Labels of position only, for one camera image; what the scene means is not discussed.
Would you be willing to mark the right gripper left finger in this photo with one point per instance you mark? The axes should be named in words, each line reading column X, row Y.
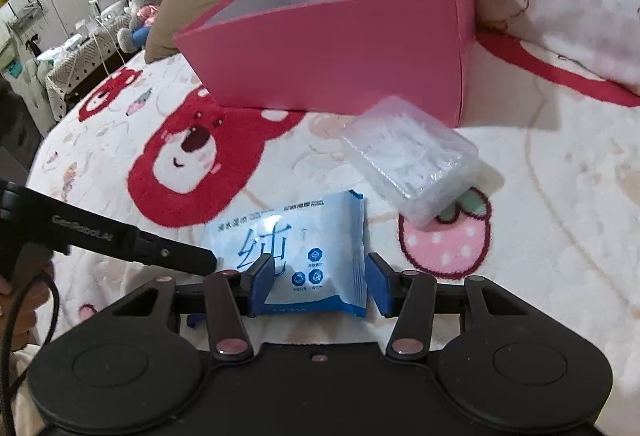
column 229, row 296

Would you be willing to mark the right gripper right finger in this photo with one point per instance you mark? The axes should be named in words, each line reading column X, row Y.
column 409, row 297

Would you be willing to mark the blue wet wipes packet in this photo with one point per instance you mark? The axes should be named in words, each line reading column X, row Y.
column 317, row 246

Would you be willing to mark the clear plastic floss box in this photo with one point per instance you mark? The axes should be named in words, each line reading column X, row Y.
column 415, row 163

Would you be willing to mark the cluttered bedside table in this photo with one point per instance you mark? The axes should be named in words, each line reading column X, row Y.
column 68, row 66

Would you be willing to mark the red bear print blanket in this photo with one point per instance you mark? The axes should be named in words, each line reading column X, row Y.
column 553, row 216

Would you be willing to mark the white cabinet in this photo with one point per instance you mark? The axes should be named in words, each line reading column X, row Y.
column 37, row 25

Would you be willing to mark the grey plush toy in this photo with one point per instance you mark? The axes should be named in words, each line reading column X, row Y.
column 142, row 17

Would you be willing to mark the pink cardboard box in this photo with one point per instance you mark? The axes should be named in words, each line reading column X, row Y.
column 340, row 56

